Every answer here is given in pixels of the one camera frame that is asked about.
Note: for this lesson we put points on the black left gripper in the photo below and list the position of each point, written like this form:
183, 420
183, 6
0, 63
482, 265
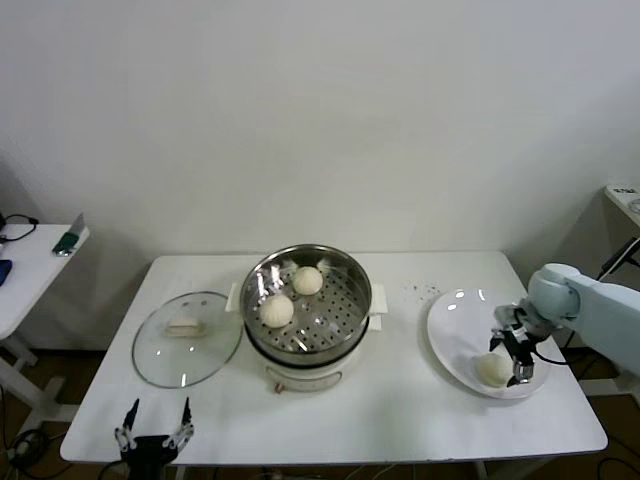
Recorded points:
150, 452

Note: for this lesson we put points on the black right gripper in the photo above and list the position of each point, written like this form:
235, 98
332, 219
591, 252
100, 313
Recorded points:
520, 345

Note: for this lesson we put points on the white steamed baozi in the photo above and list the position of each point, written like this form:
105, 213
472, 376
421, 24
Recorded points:
492, 371
276, 311
307, 280

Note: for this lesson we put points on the round glass lid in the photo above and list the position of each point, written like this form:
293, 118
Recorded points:
170, 360

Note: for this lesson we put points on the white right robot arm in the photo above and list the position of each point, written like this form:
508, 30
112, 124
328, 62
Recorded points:
600, 310

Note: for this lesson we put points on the stainless steel steamer basket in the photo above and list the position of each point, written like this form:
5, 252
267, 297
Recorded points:
345, 310

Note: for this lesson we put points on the white round plate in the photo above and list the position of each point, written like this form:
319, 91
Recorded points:
455, 330

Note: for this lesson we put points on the scattered brown crumbs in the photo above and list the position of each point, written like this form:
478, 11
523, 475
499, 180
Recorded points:
415, 288

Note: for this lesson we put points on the white electric cooker base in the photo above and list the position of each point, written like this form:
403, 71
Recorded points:
310, 372

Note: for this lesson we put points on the white side table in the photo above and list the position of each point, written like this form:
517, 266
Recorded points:
35, 270

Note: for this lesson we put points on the green flat device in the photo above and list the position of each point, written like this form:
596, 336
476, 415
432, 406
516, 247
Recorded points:
67, 242

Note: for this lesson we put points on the blue object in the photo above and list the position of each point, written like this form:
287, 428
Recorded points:
4, 272

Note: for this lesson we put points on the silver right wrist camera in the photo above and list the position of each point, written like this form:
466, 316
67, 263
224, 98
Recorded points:
506, 314

